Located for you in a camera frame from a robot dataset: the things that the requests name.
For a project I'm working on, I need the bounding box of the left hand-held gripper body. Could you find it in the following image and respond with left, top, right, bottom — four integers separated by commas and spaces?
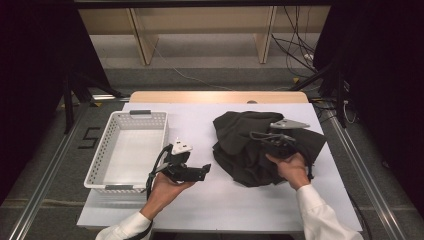
159, 137, 202, 183

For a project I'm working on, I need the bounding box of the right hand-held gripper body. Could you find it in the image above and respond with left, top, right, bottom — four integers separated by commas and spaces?
249, 118, 311, 160

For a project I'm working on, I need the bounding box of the dark pleated skirt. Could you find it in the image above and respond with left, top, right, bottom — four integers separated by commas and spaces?
212, 110, 328, 188

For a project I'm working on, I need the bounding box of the person's right hand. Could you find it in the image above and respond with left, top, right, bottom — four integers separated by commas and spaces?
265, 152, 312, 191

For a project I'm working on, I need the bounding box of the white table mat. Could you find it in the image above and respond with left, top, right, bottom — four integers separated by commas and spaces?
76, 102, 364, 233

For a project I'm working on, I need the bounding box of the white perforated plastic basket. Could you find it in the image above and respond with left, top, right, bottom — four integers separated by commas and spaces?
83, 109, 170, 194

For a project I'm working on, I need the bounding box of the black metal stand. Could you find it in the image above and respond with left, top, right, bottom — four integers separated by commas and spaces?
289, 56, 350, 130

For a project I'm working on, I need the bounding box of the black tripod stand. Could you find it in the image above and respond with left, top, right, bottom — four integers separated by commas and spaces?
62, 71, 125, 135

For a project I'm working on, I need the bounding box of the black curtain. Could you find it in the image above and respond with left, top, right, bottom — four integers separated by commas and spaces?
313, 0, 424, 218
0, 0, 112, 205

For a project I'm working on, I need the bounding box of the beige wooden desk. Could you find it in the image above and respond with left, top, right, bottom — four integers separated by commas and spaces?
78, 5, 331, 66

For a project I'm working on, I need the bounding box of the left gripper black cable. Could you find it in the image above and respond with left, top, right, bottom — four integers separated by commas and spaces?
126, 143, 175, 240

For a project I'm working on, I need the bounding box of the short metal rail piece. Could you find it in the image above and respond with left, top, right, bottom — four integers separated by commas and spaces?
91, 94, 131, 102

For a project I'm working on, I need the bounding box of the bundle of black cables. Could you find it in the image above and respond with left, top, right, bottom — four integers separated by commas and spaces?
271, 5, 318, 73

